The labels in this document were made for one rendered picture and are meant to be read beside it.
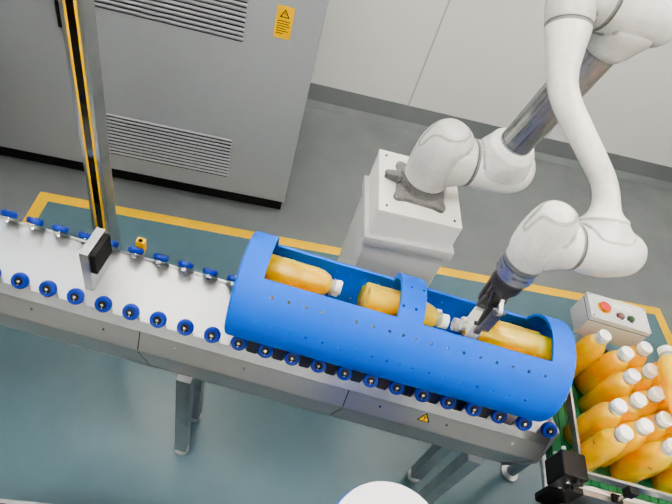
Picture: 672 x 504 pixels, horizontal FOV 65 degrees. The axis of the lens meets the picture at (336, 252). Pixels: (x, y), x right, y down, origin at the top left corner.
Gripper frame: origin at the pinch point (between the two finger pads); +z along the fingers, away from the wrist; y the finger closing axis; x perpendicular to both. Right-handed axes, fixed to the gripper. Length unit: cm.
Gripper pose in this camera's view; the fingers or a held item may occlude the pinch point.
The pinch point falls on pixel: (475, 323)
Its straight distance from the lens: 141.6
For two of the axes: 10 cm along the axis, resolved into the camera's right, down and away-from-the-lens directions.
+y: -1.7, 7.1, -6.8
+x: 9.6, 2.8, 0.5
